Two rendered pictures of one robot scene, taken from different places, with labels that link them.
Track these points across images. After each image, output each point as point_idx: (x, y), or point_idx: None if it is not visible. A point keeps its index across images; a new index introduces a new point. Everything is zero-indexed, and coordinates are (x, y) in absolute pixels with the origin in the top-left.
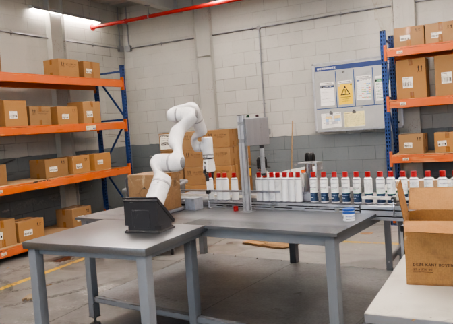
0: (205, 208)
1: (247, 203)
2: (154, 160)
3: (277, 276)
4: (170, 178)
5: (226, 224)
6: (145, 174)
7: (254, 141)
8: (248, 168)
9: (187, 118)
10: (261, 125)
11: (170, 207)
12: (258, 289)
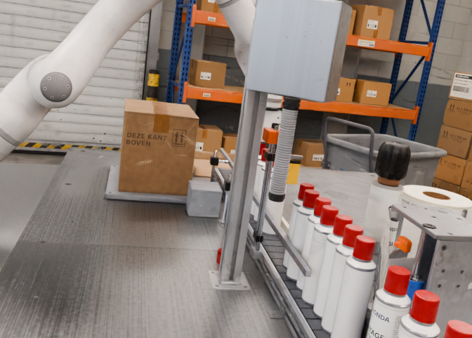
0: (220, 219)
1: (223, 258)
2: (26, 67)
3: None
4: (17, 119)
5: (12, 305)
6: (142, 104)
7: (272, 79)
8: (253, 162)
9: None
10: (308, 29)
11: (153, 187)
12: None
